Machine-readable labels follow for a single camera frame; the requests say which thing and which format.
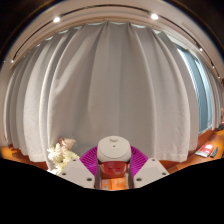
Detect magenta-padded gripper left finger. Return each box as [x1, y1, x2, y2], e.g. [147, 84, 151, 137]
[58, 145, 102, 190]

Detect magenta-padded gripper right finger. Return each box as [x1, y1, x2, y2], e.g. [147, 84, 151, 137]
[127, 145, 170, 190]

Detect red and white charger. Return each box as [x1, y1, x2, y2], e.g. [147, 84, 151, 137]
[96, 135, 132, 180]

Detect white flower bouquet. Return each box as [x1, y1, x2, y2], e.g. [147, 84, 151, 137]
[46, 137, 81, 176]

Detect red booklet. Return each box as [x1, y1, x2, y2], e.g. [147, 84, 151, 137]
[194, 143, 214, 158]

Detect small dark object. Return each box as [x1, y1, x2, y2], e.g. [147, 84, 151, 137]
[209, 146, 219, 159]

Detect window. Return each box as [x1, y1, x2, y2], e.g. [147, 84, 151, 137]
[176, 46, 214, 134]

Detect white curtain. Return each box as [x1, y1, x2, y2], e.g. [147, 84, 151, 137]
[3, 21, 223, 164]

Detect ceiling lights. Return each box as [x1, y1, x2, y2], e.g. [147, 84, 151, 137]
[9, 12, 224, 81]

